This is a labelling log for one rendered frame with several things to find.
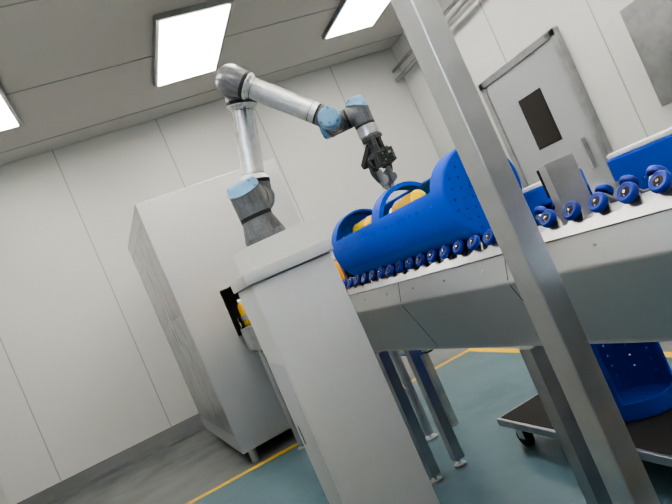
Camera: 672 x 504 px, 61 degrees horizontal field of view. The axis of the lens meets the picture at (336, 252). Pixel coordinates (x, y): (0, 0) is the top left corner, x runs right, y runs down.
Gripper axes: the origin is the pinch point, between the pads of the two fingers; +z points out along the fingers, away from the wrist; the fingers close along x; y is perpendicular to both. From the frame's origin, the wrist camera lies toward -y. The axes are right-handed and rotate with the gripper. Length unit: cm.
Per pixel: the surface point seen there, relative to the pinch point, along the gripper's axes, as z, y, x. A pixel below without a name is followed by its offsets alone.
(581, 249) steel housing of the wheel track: 35, 85, -13
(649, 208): 30, 104, -12
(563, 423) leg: 83, 50, -9
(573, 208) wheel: 26, 86, -11
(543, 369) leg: 67, 50, -8
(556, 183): 20, 77, -4
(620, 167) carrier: 23, 71, 26
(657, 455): 108, 49, 19
